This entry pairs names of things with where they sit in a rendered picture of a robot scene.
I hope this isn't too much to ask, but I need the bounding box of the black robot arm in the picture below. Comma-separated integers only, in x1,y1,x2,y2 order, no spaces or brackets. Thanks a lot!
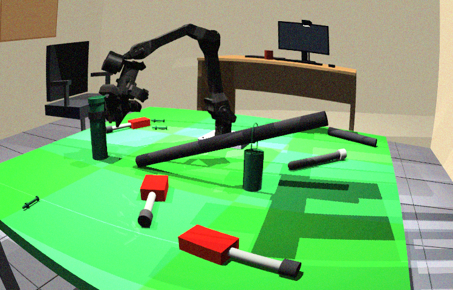
101,24,237,137

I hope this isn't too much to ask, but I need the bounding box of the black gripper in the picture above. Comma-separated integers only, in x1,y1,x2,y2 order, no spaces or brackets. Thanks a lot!
99,75,142,127

